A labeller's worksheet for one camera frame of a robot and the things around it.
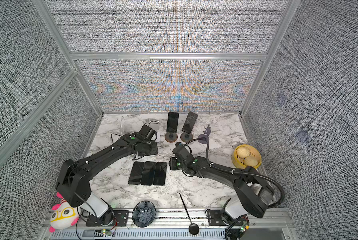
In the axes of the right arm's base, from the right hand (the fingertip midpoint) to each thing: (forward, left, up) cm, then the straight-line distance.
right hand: (168, 163), depth 85 cm
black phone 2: (+26, -13, +6) cm, 30 cm away
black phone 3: (-2, +20, -8) cm, 22 cm away
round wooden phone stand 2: (+23, -11, -6) cm, 26 cm away
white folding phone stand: (+20, +31, +5) cm, 38 cm away
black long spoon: (-30, -13, -8) cm, 34 cm away
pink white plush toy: (-26, +47, 0) cm, 54 cm away
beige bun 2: (+2, -48, -2) cm, 48 cm away
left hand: (+5, +8, +4) cm, 10 cm away
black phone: (+27, -2, +5) cm, 28 cm away
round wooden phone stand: (+22, 0, -5) cm, 23 cm away
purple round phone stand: (+22, -23, -6) cm, 32 cm away
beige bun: (+8, -45, -1) cm, 45 cm away
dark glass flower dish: (-24, +12, -7) cm, 28 cm away
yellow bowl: (+3, -42, -4) cm, 42 cm away
